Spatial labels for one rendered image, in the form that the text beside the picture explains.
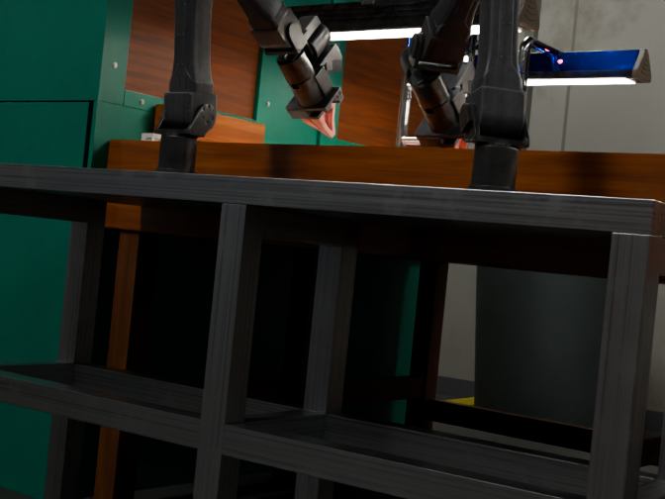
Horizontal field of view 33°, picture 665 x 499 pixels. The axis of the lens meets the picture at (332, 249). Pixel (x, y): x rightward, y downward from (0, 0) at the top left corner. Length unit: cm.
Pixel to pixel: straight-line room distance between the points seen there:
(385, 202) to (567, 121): 348
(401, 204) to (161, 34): 121
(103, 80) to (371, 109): 96
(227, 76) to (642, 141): 245
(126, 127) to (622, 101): 279
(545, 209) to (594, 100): 353
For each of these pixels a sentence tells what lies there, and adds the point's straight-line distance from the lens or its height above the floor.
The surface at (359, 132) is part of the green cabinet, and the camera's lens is 309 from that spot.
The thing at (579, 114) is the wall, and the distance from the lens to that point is 489.
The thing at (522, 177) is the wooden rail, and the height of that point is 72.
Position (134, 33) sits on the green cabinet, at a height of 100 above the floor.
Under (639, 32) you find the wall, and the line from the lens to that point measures 486.
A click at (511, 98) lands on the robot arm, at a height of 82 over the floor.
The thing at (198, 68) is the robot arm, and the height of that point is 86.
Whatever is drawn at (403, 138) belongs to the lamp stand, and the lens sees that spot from 251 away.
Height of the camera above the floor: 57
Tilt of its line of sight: level
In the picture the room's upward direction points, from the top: 6 degrees clockwise
